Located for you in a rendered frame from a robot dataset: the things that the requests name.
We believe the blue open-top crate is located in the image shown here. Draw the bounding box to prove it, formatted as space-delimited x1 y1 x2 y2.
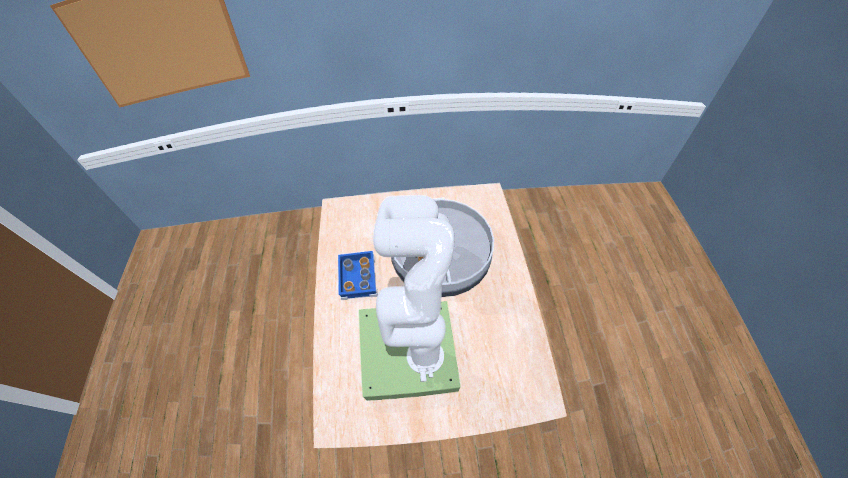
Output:
338 251 376 299

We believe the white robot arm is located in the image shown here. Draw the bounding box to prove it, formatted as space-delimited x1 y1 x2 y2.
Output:
373 195 454 382

